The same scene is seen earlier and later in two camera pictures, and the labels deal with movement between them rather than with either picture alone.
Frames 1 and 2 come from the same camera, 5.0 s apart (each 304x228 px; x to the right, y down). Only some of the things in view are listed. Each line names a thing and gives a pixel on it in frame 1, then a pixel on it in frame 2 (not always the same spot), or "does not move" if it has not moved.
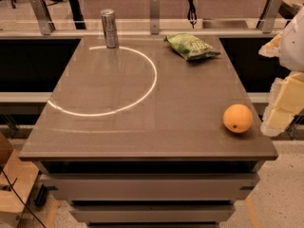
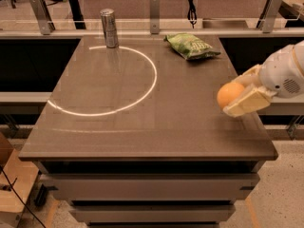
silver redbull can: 109,24 does not move
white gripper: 294,47 -> 278,70
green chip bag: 190,47 does not move
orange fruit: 237,118 -> 227,92
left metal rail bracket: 42,13 does not move
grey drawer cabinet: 134,136 does not move
